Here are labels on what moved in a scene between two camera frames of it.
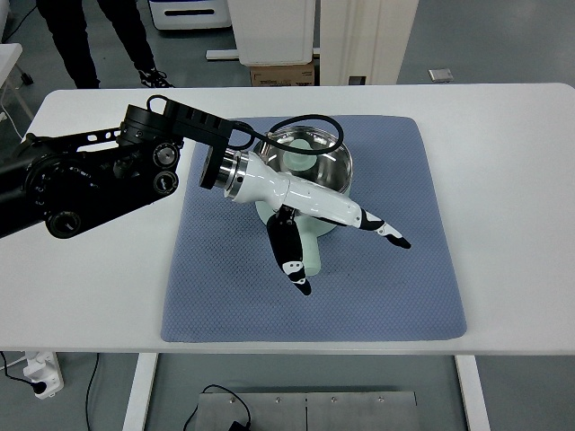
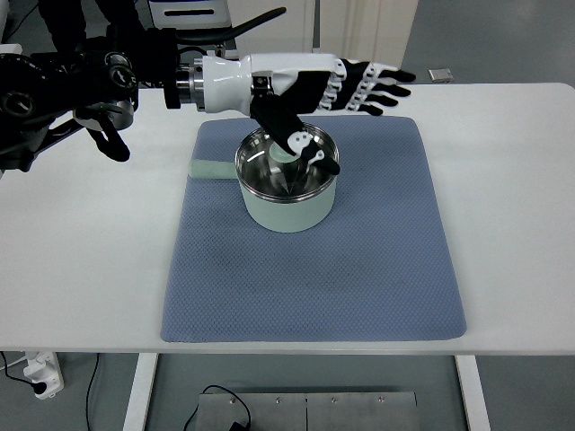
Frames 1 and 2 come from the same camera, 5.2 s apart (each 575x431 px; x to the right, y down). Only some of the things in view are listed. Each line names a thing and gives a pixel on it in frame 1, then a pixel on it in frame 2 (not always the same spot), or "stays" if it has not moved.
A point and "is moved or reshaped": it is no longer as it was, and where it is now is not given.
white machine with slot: [190, 13] stays
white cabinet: [274, 32] stays
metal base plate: [309, 411] stays
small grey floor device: [440, 74] stays
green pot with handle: [314, 156] is moved or reshaped
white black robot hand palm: [253, 180] -> [231, 85]
